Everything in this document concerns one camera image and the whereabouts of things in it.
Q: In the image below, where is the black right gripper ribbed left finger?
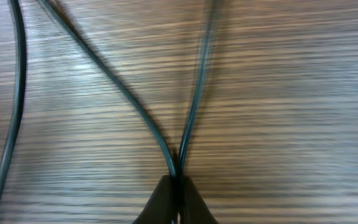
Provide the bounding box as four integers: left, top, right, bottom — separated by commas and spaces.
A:
133, 175, 175, 224

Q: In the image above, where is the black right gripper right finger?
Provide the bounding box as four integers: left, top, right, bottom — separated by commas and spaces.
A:
180, 176, 218, 224

